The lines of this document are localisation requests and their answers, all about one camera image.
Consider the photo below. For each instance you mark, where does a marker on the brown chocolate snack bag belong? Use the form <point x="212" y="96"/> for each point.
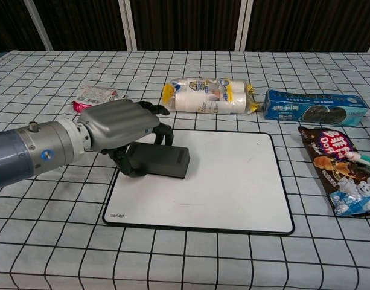
<point x="332" y="169"/>

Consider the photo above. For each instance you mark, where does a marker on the white pink spouted pouch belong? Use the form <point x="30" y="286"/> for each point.
<point x="94" y="93"/>

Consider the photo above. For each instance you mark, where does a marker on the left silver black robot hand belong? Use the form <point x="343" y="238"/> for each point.
<point x="118" y="124"/>

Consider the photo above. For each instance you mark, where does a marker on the checkered light blue tablecloth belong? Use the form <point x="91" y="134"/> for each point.
<point x="52" y="241"/>

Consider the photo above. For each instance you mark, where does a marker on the white dry-erase board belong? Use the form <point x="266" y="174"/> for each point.
<point x="233" y="187"/>

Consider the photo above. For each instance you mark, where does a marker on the dark grey board eraser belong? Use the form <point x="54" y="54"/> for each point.
<point x="166" y="160"/>

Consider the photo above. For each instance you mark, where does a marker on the white teal toothbrush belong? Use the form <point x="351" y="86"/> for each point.
<point x="368" y="160"/>

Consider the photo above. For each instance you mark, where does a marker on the blue cookie box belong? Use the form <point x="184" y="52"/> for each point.
<point x="293" y="108"/>

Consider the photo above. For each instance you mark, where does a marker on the clear pack of white rolls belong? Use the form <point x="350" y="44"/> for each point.
<point x="202" y="99"/>

